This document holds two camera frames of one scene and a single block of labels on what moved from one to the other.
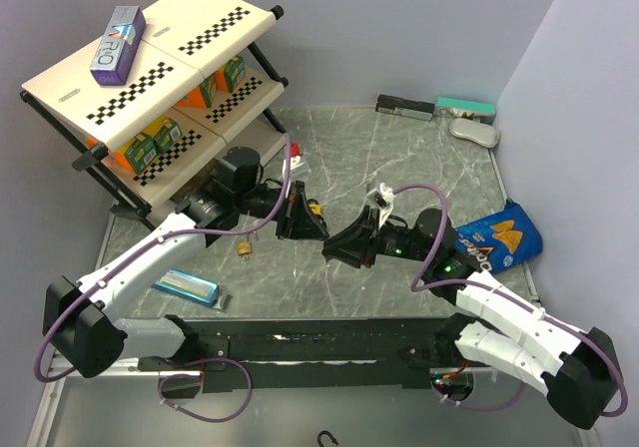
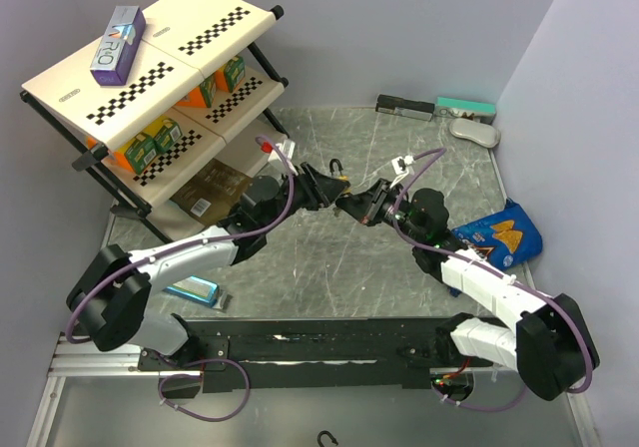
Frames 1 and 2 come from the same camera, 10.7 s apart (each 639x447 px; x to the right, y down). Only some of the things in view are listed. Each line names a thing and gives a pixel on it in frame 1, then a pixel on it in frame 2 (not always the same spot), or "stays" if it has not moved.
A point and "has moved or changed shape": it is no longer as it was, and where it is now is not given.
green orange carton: x=229 y=76 stays
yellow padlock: x=315 y=207 has moved or changed shape
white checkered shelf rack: x=194 y=100 stays
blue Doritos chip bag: x=502 y=241 stays
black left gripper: x=298 y=222 -> x=319 y=191
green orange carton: x=202 y=96 stays
